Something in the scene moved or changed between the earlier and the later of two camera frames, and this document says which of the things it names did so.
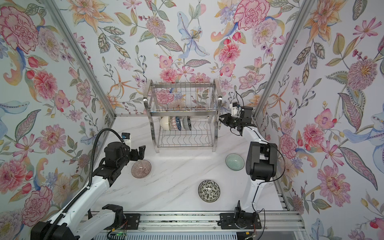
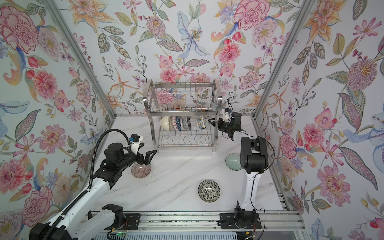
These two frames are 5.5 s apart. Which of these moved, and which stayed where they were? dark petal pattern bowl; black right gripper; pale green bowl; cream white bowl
Moved: black right gripper
Stayed: pale green bowl; cream white bowl; dark petal pattern bowl
